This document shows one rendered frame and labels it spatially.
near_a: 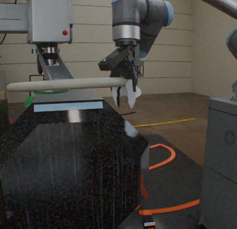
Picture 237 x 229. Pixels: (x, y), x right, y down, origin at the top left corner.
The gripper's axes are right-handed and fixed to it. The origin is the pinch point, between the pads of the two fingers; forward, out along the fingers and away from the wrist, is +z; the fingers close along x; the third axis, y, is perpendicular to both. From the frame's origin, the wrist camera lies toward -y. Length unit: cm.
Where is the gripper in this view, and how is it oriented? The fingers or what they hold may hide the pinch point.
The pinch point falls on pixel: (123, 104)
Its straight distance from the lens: 80.0
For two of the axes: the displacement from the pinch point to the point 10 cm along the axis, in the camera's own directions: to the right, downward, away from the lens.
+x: -8.0, -0.6, 5.9
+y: 5.9, -1.1, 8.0
